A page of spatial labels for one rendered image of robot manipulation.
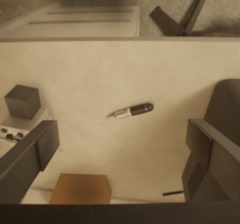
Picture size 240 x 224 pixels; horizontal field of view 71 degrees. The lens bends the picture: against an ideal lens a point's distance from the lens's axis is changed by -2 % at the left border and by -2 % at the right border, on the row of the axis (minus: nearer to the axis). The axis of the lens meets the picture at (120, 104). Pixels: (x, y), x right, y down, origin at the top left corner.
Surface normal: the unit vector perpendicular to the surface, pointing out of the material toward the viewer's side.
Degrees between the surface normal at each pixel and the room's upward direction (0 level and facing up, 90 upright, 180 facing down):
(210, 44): 0
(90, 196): 90
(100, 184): 90
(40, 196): 90
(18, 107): 0
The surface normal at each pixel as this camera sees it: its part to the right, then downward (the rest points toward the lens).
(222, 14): -0.11, 0.63
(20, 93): 0.17, -0.75
